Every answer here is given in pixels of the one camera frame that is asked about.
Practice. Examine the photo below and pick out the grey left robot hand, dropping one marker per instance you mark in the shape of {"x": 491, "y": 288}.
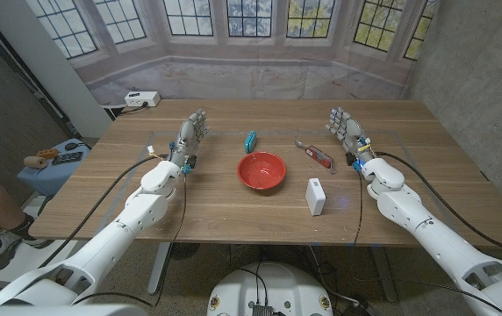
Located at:
{"x": 187, "y": 140}

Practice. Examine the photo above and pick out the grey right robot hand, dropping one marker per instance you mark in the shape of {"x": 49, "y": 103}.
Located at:
{"x": 352, "y": 134}

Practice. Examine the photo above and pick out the red speckled bowl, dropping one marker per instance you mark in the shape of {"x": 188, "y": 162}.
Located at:
{"x": 262, "y": 171}

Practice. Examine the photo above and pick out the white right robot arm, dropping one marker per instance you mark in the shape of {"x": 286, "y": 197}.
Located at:
{"x": 435, "y": 237}

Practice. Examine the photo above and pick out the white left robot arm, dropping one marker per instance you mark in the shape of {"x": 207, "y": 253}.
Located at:
{"x": 115, "y": 237}

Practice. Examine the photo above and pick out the red Swiss knife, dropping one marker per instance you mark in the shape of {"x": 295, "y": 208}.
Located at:
{"x": 319, "y": 155}

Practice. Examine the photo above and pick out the white cuboid box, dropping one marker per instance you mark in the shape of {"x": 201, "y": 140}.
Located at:
{"x": 315, "y": 197}

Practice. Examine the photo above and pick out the white power strip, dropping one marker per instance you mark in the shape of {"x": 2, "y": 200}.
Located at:
{"x": 142, "y": 99}

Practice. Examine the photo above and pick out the teal blue small case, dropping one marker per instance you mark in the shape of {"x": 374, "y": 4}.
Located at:
{"x": 250, "y": 142}

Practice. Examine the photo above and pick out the printed window backdrop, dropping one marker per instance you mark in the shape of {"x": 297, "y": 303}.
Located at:
{"x": 251, "y": 74}

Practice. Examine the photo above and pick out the black round fan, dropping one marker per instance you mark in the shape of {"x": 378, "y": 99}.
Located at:
{"x": 184, "y": 251}

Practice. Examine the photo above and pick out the black flat device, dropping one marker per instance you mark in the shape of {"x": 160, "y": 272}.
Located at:
{"x": 67, "y": 158}

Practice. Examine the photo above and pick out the light grey table leg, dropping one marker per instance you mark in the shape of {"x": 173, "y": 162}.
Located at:
{"x": 159, "y": 267}

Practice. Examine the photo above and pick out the orange block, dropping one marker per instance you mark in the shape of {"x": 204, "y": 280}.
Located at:
{"x": 48, "y": 153}

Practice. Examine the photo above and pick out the dark grey table leg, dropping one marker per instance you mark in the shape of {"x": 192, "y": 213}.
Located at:
{"x": 385, "y": 276}

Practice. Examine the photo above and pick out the blue covered stool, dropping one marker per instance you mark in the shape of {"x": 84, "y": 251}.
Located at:
{"x": 45, "y": 177}

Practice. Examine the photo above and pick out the tan twine roll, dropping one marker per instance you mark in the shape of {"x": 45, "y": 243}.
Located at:
{"x": 35, "y": 162}

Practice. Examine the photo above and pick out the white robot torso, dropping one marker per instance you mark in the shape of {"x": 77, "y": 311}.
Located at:
{"x": 273, "y": 285}

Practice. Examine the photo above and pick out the white floor platform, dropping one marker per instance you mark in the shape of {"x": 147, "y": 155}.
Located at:
{"x": 27, "y": 263}

